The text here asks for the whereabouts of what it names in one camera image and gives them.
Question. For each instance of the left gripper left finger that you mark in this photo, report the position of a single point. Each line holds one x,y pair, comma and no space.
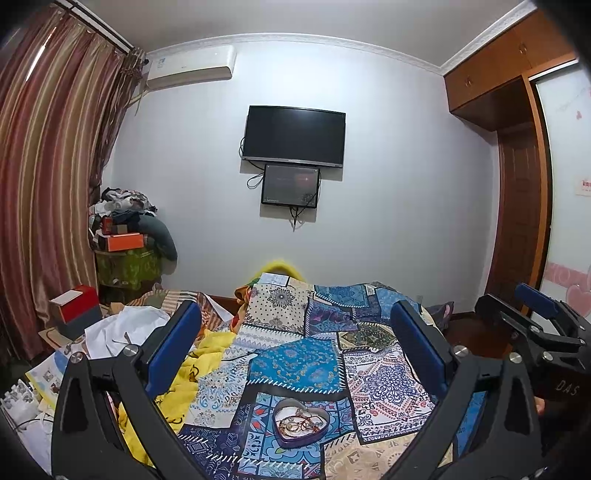
166,347

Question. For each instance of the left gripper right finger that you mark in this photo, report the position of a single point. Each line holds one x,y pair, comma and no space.
426,348

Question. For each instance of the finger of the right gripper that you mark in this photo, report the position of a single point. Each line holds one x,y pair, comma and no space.
538,302

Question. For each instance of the purple heart-shaped jewelry box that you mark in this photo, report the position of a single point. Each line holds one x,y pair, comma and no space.
296,425

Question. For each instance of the yellow printed cloth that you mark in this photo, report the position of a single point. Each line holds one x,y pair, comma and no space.
174,403

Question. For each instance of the white crumpled cloth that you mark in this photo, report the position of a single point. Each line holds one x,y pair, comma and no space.
132,325

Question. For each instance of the brown wooden door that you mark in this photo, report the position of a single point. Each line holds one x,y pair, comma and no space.
519,213

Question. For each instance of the green patterned covered stand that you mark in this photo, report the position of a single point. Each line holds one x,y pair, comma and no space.
124,276

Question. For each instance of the red and white box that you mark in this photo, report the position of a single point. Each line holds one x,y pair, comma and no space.
75,310

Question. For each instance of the patchwork blue bedspread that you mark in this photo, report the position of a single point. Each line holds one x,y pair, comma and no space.
328,347

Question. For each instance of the orange shoe box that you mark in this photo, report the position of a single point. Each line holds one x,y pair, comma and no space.
121,242

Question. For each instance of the pile of dark clothes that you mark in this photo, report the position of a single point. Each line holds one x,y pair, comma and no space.
122,211

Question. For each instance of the wooden overhead cabinet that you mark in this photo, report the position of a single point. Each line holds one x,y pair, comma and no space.
488,89

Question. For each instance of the striped red brown curtain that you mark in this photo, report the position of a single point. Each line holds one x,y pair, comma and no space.
64,93

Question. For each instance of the white air conditioner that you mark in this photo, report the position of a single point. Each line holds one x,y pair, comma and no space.
192,66

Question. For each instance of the pink heart wall decal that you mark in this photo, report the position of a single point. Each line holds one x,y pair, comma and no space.
569,285

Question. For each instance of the wall-mounted black monitor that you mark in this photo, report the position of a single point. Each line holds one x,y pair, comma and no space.
291,186

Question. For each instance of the large black wall television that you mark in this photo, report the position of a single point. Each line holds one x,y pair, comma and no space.
294,135

